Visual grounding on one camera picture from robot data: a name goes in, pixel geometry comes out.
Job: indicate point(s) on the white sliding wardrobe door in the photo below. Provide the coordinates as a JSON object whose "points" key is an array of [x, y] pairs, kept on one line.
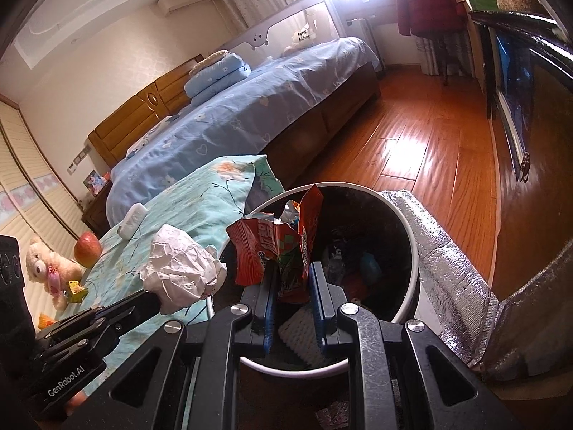
{"points": [[31, 179]]}

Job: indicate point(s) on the white teddy bear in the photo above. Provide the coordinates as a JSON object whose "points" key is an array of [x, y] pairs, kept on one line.
{"points": [[40, 264]]}

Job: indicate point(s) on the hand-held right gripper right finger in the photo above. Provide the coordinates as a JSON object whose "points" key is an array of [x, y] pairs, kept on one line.
{"points": [[318, 309]]}

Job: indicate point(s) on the red snack wrapper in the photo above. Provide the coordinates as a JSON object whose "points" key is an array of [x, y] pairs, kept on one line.
{"points": [[259, 251]]}

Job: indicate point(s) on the black glass-door cabinet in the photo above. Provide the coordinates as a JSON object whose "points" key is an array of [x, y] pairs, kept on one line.
{"points": [[546, 121]]}

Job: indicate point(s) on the red jacket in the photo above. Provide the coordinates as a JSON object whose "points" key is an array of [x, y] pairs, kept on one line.
{"points": [[425, 4]]}

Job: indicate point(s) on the bed with blue sheet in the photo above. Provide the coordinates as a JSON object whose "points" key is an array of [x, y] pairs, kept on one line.
{"points": [[224, 116]]}

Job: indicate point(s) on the pale yellow pillow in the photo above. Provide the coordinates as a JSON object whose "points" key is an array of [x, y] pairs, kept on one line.
{"points": [[210, 59]]}

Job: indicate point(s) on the wooden headboard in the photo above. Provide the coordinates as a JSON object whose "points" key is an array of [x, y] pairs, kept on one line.
{"points": [[134, 121]]}

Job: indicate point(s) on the wall switch panel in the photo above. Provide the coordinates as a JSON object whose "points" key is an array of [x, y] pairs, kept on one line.
{"points": [[81, 156]]}

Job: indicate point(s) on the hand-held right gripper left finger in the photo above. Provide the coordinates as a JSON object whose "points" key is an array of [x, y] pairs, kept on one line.
{"points": [[270, 309]]}

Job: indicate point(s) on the blue print pillow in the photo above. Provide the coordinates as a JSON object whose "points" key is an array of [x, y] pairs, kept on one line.
{"points": [[138, 143]]}

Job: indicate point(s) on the white bed guard rail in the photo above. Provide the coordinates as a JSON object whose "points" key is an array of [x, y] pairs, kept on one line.
{"points": [[277, 22]]}

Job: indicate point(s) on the silver insulated bag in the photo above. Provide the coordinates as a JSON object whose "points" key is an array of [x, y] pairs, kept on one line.
{"points": [[447, 277]]}

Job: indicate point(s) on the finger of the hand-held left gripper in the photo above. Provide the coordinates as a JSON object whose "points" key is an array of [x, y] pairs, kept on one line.
{"points": [[89, 336], [134, 307]]}

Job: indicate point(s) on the light blue wrapper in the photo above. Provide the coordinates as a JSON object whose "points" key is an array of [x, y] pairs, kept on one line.
{"points": [[371, 264]]}

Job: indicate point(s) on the folded blue blanket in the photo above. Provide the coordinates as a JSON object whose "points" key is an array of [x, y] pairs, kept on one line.
{"points": [[215, 76]]}

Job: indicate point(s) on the wooden wardrobe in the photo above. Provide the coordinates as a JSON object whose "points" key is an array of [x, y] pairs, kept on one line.
{"points": [[470, 45]]}

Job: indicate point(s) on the red apple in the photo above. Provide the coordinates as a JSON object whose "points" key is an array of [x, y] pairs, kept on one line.
{"points": [[87, 251]]}

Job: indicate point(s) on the black bin with white rim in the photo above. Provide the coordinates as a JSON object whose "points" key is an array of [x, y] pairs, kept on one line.
{"points": [[380, 215]]}

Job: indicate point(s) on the photo frame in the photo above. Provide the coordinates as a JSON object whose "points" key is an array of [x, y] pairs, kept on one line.
{"points": [[94, 182]]}

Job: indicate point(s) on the white tissue packet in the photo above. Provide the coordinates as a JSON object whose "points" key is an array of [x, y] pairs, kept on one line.
{"points": [[132, 219]]}

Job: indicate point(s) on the yellow wrapper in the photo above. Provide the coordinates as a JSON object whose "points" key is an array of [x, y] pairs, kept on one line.
{"points": [[76, 291]]}

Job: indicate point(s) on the dark wooden nightstand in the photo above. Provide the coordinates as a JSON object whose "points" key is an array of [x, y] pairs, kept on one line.
{"points": [[96, 215]]}

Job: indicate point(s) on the teal floral blanket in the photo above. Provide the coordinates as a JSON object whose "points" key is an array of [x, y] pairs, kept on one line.
{"points": [[188, 206]]}

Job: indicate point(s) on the white foam fruit net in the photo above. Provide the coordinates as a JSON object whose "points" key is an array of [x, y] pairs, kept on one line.
{"points": [[297, 331]]}

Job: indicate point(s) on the orange wrapper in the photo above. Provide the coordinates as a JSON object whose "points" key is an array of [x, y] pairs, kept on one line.
{"points": [[44, 321]]}

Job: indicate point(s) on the white cloud-shaped tag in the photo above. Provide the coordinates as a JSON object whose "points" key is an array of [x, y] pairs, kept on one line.
{"points": [[302, 35]]}

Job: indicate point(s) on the white paper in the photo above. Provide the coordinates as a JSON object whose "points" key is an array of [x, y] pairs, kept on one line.
{"points": [[179, 268]]}

